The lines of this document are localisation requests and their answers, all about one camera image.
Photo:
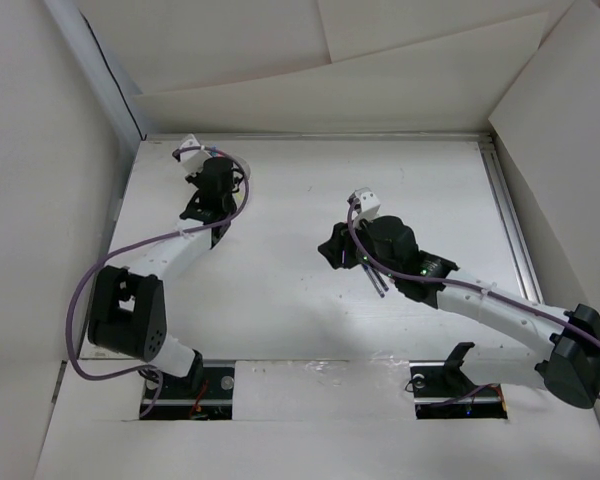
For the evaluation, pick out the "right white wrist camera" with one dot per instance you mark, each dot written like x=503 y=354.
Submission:
x=365 y=203

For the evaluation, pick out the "dark purple pen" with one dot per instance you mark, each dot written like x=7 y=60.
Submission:
x=377 y=281

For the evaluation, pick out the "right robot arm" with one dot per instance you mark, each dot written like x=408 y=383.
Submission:
x=563 y=344

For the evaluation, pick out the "right aluminium rail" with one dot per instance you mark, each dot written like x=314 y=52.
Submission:
x=523 y=265

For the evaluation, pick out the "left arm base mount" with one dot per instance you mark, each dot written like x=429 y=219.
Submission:
x=211 y=401

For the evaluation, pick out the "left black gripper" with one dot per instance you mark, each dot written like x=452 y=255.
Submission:
x=194 y=178

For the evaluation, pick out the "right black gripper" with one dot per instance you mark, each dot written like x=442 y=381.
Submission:
x=340 y=239

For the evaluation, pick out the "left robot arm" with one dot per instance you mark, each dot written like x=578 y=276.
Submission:
x=128 y=308

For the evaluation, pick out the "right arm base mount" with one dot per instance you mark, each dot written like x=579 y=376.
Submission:
x=441 y=391

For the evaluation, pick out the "white round divided organizer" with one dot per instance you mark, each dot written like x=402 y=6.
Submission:
x=245 y=167

